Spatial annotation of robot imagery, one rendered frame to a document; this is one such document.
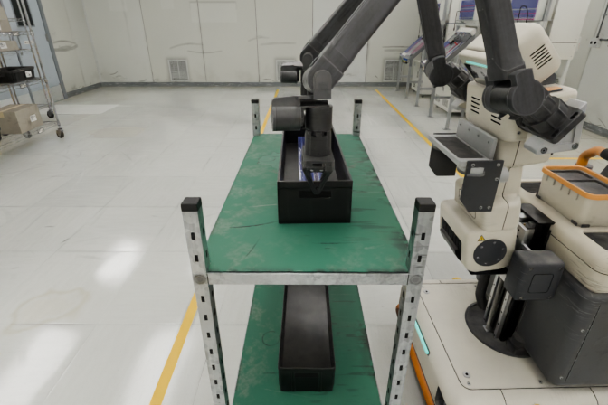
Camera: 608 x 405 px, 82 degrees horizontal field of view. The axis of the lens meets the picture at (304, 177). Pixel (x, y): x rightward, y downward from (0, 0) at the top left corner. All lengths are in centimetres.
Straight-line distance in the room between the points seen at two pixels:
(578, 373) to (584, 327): 21
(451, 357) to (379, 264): 83
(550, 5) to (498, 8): 378
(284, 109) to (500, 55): 47
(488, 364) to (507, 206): 61
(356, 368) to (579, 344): 68
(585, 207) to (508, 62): 62
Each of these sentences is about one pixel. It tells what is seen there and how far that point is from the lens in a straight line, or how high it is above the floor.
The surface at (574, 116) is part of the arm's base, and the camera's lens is 98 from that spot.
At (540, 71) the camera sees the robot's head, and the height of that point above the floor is 127.
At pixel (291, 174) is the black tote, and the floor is 96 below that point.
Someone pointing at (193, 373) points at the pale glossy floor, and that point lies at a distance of 179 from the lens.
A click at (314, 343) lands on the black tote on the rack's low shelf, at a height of 36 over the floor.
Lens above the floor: 139
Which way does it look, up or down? 24 degrees down
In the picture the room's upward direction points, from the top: straight up
